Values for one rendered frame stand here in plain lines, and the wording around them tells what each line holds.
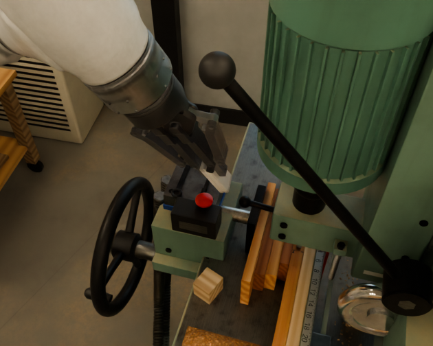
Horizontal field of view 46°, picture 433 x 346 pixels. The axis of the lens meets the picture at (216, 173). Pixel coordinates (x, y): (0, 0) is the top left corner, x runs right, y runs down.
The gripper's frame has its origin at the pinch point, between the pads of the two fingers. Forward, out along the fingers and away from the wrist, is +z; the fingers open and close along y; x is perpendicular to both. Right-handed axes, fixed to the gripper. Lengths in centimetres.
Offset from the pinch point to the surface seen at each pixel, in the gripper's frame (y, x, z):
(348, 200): 15.4, 2.9, 15.0
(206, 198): -7.0, 1.0, 10.1
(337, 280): 7.8, -1.7, 40.7
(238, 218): -4.8, 1.4, 18.8
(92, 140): -128, 75, 93
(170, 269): -18.4, -7.9, 21.5
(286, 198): 6.8, 1.3, 11.0
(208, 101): -80, 102, 108
